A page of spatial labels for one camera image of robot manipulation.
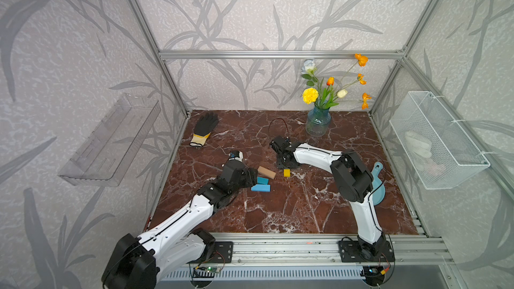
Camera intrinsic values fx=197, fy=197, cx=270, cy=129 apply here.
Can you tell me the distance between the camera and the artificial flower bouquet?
2.94 ft

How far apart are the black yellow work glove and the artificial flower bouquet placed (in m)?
0.55

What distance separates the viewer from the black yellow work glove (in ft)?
3.55
